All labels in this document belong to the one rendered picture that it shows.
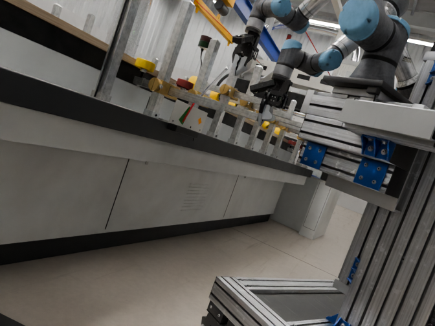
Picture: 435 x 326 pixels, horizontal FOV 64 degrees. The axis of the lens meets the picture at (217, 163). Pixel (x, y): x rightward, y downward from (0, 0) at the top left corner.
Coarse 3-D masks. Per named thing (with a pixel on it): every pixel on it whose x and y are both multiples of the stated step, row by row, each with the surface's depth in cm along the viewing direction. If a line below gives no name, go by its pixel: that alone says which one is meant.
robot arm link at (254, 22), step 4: (248, 20) 154; (252, 20) 152; (256, 20) 151; (260, 20) 152; (248, 24) 153; (252, 24) 152; (256, 24) 151; (260, 24) 152; (264, 24) 154; (256, 28) 152; (260, 28) 153
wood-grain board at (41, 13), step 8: (8, 0) 98; (16, 0) 100; (24, 0) 102; (24, 8) 103; (32, 8) 104; (40, 8) 106; (40, 16) 107; (48, 16) 109; (56, 24) 112; (64, 24) 114; (72, 32) 118; (80, 32) 120; (88, 40) 124; (96, 40) 126; (104, 48) 130; (128, 56) 141; (152, 72) 156; (248, 120) 254
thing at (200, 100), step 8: (136, 80) 144; (144, 80) 142; (176, 96) 134; (184, 96) 132; (192, 96) 131; (200, 96) 129; (200, 104) 129; (208, 104) 127; (216, 104) 126; (224, 104) 126
